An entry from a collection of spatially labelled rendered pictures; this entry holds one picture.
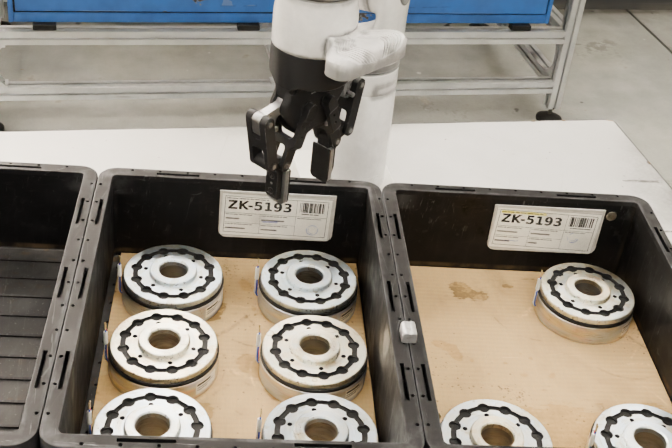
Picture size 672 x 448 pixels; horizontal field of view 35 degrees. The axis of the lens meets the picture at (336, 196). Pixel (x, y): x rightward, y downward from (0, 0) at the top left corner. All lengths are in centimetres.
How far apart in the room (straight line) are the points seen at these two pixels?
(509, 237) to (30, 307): 52
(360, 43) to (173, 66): 255
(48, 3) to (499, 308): 197
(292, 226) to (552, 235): 29
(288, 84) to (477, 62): 277
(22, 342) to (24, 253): 15
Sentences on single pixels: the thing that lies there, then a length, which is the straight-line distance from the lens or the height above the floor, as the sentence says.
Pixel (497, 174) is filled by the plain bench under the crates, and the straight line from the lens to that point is 168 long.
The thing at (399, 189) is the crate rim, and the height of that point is 93.
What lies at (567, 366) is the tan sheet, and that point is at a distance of 114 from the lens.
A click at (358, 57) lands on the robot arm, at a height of 116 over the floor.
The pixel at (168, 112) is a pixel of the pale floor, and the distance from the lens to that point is 318.
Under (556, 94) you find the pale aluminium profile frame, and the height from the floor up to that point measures 9.
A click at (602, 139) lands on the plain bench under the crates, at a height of 70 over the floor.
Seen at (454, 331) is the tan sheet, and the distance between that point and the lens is 114.
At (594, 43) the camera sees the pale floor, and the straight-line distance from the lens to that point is 402.
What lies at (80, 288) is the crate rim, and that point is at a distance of 100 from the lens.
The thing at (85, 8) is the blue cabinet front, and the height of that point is 36.
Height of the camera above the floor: 155
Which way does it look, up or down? 33 degrees down
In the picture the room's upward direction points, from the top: 7 degrees clockwise
